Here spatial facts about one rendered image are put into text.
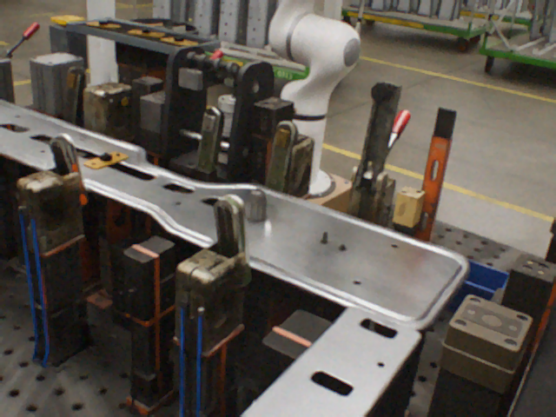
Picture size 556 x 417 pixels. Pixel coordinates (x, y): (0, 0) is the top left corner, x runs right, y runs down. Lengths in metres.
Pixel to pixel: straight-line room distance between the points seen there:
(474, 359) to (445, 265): 0.25
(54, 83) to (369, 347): 0.97
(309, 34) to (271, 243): 0.65
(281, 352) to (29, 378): 0.54
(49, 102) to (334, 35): 0.65
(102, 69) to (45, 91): 3.67
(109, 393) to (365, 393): 0.54
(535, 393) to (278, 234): 0.44
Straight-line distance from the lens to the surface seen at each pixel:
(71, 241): 1.06
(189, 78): 1.20
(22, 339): 1.24
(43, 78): 1.46
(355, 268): 0.87
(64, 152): 1.00
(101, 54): 5.10
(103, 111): 1.33
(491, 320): 0.72
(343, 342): 0.73
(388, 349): 0.73
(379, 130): 1.00
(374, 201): 1.02
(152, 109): 1.28
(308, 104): 1.47
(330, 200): 1.53
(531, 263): 0.82
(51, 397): 1.11
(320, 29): 1.42
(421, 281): 0.87
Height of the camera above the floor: 1.45
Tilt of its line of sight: 26 degrees down
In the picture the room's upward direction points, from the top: 5 degrees clockwise
